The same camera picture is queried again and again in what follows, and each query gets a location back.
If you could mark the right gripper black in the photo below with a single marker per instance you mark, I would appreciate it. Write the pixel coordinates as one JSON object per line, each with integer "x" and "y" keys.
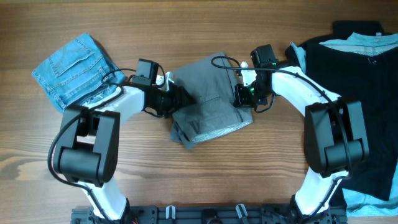
{"x": 240, "y": 99}

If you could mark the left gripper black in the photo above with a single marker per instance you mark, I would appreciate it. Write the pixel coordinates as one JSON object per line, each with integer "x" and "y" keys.
{"x": 178, "y": 101}

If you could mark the grey shorts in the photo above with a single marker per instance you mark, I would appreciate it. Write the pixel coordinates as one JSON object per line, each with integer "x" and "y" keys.
{"x": 213, "y": 115}

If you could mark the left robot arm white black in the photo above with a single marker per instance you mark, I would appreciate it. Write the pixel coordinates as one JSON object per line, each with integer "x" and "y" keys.
{"x": 84, "y": 153}

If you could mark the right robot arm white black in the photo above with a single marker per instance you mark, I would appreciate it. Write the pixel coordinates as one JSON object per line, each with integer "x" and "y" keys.
{"x": 335, "y": 137}

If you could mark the folded blue denim shorts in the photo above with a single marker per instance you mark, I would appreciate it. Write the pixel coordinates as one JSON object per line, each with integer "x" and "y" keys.
{"x": 78, "y": 73}

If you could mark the black garment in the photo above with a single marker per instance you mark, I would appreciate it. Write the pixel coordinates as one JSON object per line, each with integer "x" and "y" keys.
{"x": 367, "y": 93}

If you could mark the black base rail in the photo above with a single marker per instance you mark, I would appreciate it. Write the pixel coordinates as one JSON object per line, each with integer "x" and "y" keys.
{"x": 265, "y": 214}

